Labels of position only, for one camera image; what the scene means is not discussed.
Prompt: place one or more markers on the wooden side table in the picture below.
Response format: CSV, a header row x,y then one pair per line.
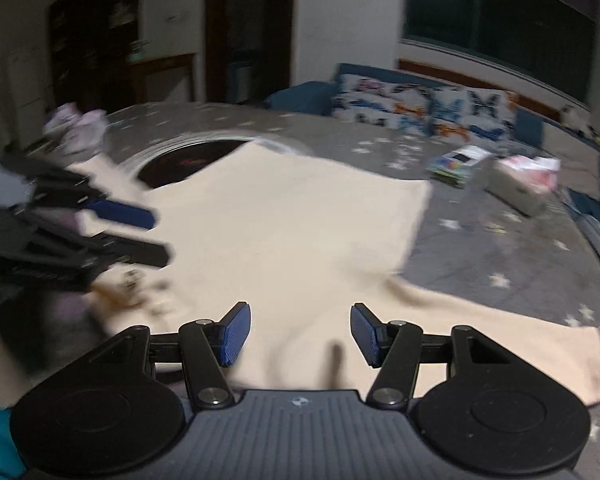
x,y
165,67

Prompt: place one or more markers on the white and pink tissue box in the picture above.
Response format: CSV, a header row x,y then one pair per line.
x,y
515,190

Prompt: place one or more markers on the blue corner sofa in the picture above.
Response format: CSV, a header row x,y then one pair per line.
x,y
305,97

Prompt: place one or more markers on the plain beige pillow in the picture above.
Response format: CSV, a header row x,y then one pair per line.
x,y
565,135

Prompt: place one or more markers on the round black induction cooktop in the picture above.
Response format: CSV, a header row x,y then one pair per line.
x,y
180,165

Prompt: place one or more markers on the grey star-patterned tablecloth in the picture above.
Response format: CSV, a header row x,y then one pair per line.
x,y
480,260

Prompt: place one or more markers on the clear box of coloured items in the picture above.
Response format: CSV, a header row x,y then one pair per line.
x,y
447,172

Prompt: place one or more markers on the white soft tissue pack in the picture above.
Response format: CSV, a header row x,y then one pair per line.
x,y
77,130

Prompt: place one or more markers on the white paper slip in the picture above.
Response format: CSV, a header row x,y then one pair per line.
x,y
544,164

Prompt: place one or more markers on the dark window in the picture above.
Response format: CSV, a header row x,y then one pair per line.
x,y
505,25

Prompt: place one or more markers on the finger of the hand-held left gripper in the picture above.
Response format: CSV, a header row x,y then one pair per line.
x,y
125,212
140,252

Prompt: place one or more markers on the dark wooden cabinet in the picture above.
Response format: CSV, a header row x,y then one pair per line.
x,y
90,35

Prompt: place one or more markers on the black and white plush toy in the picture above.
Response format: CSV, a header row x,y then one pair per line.
x,y
575,115

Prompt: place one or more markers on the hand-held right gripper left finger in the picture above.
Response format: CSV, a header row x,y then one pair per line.
x,y
235,332

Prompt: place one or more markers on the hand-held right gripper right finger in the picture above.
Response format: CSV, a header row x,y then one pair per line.
x,y
365,332

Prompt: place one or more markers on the cream fleece sweatshirt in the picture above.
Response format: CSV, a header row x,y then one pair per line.
x,y
290,220

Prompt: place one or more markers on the wide butterfly print pillow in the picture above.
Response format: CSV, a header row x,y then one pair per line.
x,y
375,102

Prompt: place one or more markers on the square butterfly print pillow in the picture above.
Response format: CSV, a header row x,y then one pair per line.
x,y
475,112

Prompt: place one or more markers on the dark wooden door frame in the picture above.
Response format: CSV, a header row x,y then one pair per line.
x,y
214,35

